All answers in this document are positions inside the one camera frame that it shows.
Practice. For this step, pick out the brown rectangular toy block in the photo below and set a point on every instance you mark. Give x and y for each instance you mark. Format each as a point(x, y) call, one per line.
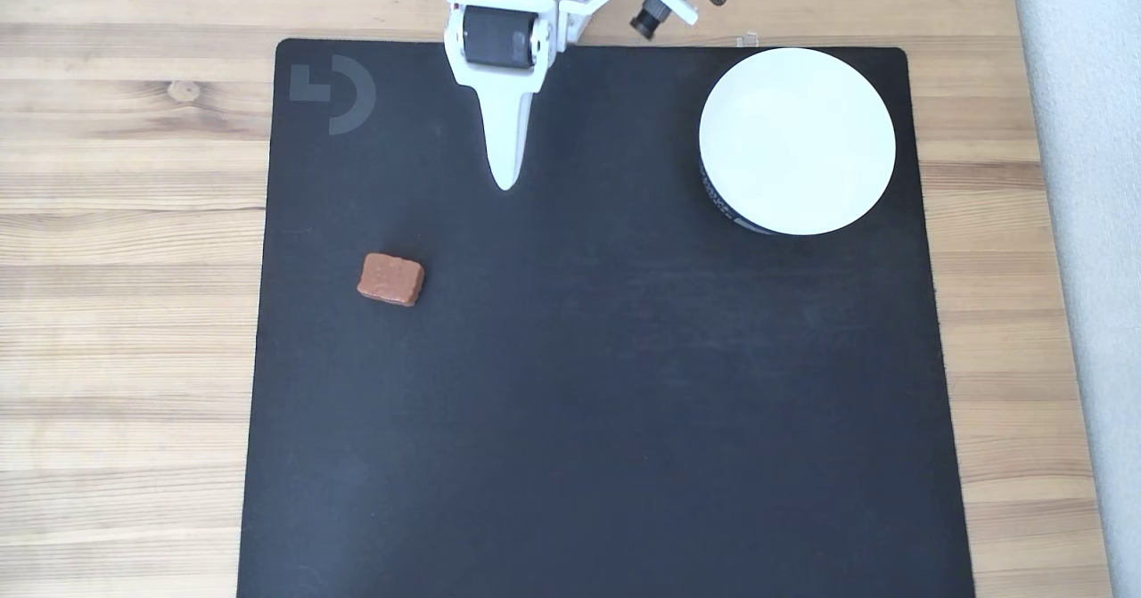
point(390, 279)

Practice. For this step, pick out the white round plate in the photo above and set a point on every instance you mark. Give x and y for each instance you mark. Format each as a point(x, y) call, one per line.
point(796, 139)

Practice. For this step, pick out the small clear plastic clip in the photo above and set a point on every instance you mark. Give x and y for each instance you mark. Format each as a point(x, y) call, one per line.
point(747, 39)

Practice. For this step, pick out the black desk mat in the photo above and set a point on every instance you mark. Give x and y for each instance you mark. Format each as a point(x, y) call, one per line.
point(579, 402)

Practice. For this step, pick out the camera module on white bracket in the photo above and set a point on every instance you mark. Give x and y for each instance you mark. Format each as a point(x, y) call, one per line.
point(660, 1)

